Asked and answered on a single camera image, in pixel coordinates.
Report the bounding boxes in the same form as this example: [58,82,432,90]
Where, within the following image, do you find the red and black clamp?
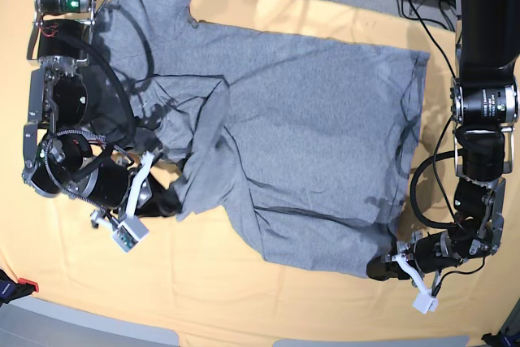
[0,270,39,306]

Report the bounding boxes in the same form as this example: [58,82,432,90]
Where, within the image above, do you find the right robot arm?
[22,0,181,223]

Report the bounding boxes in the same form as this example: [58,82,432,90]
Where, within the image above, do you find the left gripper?
[366,231,457,281]

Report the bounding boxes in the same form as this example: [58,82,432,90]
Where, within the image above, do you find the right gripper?
[76,158,182,217]

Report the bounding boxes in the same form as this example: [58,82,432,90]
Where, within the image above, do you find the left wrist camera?
[412,292,439,314]

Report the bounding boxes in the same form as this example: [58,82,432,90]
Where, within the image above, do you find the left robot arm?
[367,0,519,281]

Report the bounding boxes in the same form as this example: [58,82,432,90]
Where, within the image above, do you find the black clamp right corner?
[481,332,519,347]

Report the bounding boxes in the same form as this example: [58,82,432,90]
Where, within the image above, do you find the grey t-shirt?
[93,0,429,277]

